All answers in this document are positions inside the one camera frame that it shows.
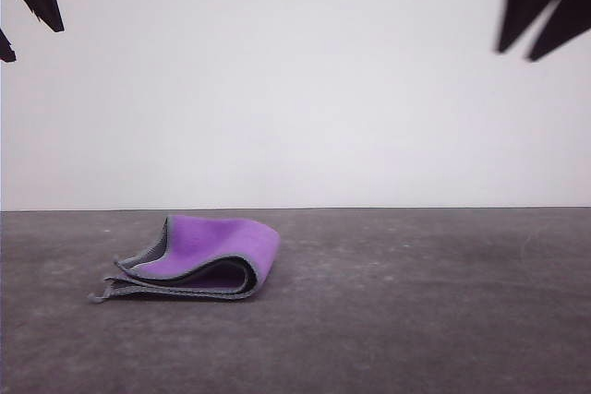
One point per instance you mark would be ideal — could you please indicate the grey table cloth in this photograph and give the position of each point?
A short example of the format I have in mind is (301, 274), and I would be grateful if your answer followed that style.
(369, 329)

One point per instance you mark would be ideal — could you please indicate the purple towel with grey hem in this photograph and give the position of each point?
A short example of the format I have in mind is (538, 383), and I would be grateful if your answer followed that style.
(221, 246)

